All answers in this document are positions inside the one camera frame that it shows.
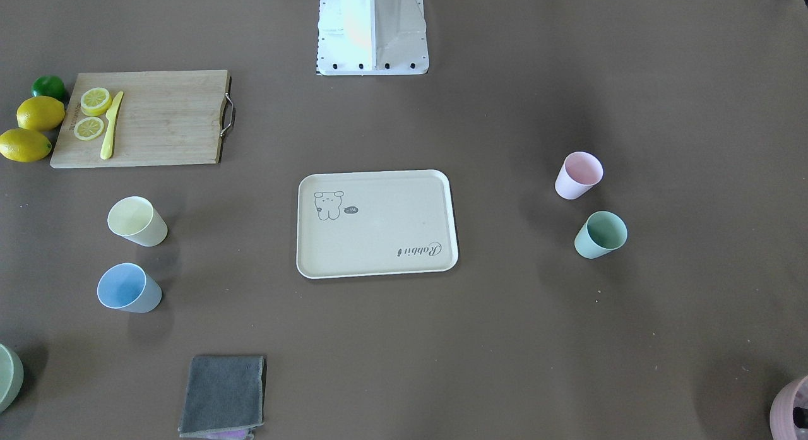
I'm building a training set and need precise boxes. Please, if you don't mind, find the pink cup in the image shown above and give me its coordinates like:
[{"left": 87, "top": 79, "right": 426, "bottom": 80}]
[{"left": 555, "top": 152, "right": 604, "bottom": 200}]

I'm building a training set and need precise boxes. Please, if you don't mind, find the green cup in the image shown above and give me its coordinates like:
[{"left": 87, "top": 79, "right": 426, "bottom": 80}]
[{"left": 574, "top": 211, "right": 628, "bottom": 259}]

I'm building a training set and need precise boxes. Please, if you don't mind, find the blue cup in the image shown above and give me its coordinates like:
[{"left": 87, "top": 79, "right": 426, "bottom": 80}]
[{"left": 97, "top": 263, "right": 162, "bottom": 313}]

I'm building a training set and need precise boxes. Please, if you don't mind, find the cream rabbit tray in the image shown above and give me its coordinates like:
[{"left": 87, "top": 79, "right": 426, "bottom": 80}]
[{"left": 295, "top": 169, "right": 459, "bottom": 279}]

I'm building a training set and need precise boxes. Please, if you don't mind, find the grey folded cloth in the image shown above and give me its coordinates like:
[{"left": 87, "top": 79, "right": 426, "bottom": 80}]
[{"left": 178, "top": 355, "right": 265, "bottom": 439}]

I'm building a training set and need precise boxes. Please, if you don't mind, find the wooden cutting board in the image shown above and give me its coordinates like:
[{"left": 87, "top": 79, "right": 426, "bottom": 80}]
[{"left": 50, "top": 69, "right": 232, "bottom": 169}]

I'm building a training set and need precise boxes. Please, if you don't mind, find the pale yellow cup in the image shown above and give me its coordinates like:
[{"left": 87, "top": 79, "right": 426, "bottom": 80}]
[{"left": 107, "top": 196, "right": 168, "bottom": 247}]

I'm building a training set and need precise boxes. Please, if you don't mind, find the purple cloth under grey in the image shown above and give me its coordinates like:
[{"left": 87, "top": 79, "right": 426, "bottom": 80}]
[{"left": 206, "top": 428, "right": 254, "bottom": 440}]

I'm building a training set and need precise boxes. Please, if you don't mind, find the yellow plastic knife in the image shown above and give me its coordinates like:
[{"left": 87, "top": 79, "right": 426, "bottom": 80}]
[{"left": 99, "top": 91, "right": 124, "bottom": 159}]

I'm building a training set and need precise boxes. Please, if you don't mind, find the lower lemon slice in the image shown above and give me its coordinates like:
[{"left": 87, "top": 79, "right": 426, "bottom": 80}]
[{"left": 73, "top": 117, "right": 105, "bottom": 141}]

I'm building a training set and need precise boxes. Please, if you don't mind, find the lemon slice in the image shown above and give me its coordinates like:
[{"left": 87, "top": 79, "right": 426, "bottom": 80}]
[
  {"left": 73, "top": 117, "right": 105, "bottom": 141},
  {"left": 79, "top": 87, "right": 112, "bottom": 117}
]

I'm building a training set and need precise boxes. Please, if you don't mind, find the upper lemon slice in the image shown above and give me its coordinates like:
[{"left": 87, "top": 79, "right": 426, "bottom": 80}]
[{"left": 79, "top": 87, "right": 112, "bottom": 117}]

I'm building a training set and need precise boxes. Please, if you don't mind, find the whole lemon far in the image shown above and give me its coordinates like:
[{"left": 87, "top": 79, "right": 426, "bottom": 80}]
[{"left": 16, "top": 97, "right": 66, "bottom": 131}]

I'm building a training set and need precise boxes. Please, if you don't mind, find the whole lemon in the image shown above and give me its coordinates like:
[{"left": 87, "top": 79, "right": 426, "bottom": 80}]
[
  {"left": 1, "top": 128, "right": 52, "bottom": 163},
  {"left": 16, "top": 97, "right": 66, "bottom": 131}
]

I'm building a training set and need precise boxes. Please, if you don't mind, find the green lime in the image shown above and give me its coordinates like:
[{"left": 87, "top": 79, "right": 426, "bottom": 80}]
[{"left": 31, "top": 75, "right": 67, "bottom": 101}]

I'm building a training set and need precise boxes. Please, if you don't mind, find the whole lemon near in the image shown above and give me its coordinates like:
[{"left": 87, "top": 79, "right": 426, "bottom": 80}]
[{"left": 1, "top": 128, "right": 52, "bottom": 163}]

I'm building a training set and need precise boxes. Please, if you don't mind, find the green bowl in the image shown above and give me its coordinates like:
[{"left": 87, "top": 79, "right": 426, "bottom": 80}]
[{"left": 0, "top": 344, "right": 24, "bottom": 412}]

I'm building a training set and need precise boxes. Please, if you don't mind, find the pink bowl with ice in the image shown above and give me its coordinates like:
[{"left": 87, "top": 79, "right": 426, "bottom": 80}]
[{"left": 769, "top": 376, "right": 807, "bottom": 439}]

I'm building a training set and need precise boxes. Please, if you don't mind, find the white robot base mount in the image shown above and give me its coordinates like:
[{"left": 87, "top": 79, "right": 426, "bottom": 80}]
[{"left": 316, "top": 0, "right": 429, "bottom": 76}]

